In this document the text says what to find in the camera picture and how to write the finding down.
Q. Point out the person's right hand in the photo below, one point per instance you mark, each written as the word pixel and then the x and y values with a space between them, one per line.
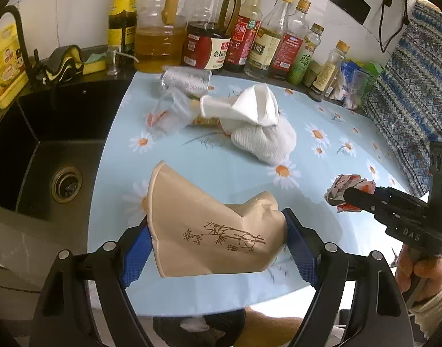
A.
pixel 430 274

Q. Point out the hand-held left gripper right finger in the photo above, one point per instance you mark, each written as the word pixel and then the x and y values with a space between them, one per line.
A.
pixel 301 251

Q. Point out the black wall socket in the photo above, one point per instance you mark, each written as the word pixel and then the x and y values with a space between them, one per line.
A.
pixel 349 0

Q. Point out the black cap sauce bottle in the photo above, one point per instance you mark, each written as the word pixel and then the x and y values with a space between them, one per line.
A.
pixel 244 36

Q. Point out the green-capped yellow bottle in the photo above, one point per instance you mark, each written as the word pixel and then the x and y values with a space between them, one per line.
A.
pixel 121 18

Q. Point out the daisy printed blue tablecloth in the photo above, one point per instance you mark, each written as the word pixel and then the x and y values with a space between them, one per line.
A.
pixel 224 177

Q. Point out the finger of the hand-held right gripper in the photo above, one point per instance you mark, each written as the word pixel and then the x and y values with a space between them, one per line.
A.
pixel 360 199

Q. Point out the orange cap red label bottle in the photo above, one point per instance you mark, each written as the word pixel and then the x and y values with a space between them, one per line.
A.
pixel 288 50

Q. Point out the green label bottle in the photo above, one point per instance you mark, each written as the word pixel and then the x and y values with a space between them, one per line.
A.
pixel 304 65

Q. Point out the blue patterned cloth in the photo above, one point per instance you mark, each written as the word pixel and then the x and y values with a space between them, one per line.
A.
pixel 412 90

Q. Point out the clear soap pump dispenser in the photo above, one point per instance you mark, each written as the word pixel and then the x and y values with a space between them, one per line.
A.
pixel 117 63

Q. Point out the small bottle yellow cap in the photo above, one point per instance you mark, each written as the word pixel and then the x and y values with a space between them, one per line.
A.
pixel 326 76

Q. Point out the person's right forearm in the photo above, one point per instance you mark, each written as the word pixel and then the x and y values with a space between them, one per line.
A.
pixel 438 311

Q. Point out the yellow floor mat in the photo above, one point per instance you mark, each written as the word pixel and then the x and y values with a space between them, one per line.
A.
pixel 271 330

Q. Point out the red white wrapper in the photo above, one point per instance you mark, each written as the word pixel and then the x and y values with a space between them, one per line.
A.
pixel 336 192

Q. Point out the green packet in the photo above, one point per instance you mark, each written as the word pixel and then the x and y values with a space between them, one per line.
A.
pixel 373 74

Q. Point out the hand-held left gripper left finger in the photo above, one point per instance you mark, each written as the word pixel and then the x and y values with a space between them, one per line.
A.
pixel 134 256

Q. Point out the yellow snack wrapper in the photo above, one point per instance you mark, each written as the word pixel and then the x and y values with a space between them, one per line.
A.
pixel 204 120

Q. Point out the white cloth rag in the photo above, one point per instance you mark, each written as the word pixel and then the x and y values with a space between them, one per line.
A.
pixel 268 144

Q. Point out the black kitchen sink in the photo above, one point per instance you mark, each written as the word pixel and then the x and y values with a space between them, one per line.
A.
pixel 43 133

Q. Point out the black faucet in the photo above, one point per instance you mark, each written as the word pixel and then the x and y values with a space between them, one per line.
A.
pixel 20 32

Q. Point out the clear bottle yellow cap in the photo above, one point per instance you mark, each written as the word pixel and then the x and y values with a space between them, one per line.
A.
pixel 266 47

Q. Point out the large jug red label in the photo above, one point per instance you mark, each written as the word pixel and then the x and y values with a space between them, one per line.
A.
pixel 208 47

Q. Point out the yellow printed box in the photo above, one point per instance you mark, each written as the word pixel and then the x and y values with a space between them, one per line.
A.
pixel 6 65

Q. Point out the large clear oil jug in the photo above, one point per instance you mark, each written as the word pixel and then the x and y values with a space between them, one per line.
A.
pixel 159 43

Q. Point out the clear plastic bag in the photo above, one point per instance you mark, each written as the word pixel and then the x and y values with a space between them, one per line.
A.
pixel 166 115

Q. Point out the yellow green sponge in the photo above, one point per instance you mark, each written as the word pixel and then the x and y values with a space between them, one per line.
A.
pixel 94 64

